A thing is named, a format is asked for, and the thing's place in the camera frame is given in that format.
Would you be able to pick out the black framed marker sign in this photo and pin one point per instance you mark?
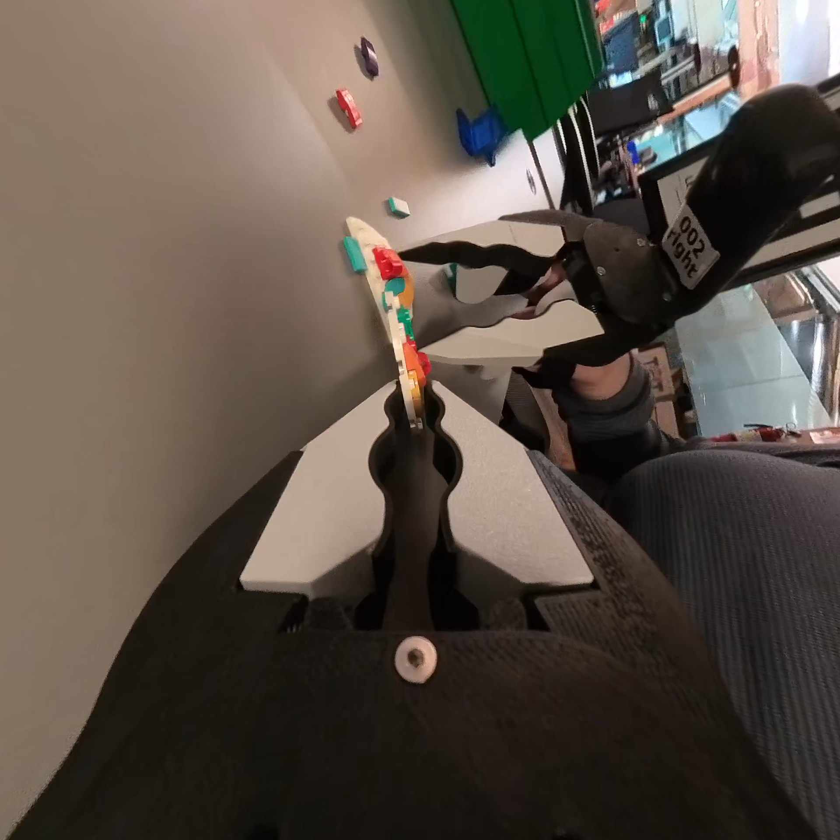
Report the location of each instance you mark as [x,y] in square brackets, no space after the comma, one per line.
[676,190]

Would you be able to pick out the person's right hand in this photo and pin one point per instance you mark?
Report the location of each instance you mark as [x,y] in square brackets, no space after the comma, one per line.
[600,380]

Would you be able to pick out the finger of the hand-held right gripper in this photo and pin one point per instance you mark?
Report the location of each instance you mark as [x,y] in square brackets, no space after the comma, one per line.
[512,344]
[485,236]

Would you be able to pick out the stack of green storage bins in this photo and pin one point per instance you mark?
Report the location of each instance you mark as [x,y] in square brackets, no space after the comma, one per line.
[525,59]

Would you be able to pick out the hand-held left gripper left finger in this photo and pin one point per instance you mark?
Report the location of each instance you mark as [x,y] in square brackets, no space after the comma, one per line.
[315,512]

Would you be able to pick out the small teal lego tile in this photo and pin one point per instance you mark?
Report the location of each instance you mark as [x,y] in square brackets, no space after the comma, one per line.
[398,207]

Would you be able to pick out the purple lego piece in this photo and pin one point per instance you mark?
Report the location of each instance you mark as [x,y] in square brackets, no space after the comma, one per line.
[369,58]

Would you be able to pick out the red lego piece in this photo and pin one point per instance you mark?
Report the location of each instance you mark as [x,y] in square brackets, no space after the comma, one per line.
[349,108]

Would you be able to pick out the blue lego piece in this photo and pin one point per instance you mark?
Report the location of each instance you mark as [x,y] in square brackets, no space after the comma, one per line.
[479,134]

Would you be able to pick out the long teal lego tile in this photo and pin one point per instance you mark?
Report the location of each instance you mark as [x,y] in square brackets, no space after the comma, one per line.
[353,254]

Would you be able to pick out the white lego model with coloured bricks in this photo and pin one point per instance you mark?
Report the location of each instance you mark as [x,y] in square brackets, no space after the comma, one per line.
[394,295]

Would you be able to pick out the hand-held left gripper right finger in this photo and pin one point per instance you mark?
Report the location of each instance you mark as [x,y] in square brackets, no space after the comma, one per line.
[518,512]

